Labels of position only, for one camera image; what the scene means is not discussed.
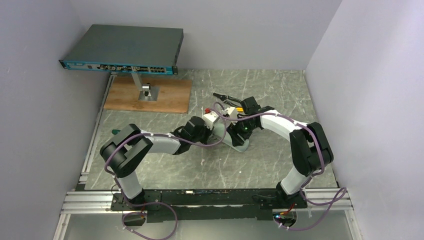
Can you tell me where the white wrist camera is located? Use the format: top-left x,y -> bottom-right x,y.
202,111 -> 220,130
223,106 -> 238,120

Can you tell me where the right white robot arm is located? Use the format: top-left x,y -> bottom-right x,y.
226,97 -> 334,201

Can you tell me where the blue-fronted network switch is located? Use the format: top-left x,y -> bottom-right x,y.
59,24 -> 184,75

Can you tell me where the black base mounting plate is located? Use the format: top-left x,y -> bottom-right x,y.
110,188 -> 308,223

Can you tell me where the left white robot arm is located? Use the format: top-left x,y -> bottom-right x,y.
99,116 -> 214,205

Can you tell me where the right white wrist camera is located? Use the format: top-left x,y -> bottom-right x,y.
223,106 -> 238,120

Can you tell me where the green-handled screwdriver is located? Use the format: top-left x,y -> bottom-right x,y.
111,129 -> 120,135

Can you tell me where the wooden base board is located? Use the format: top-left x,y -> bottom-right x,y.
103,76 -> 192,114

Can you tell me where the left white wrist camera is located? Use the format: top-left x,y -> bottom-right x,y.
202,111 -> 220,130

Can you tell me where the metal switch stand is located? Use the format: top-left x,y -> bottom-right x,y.
131,73 -> 160,102

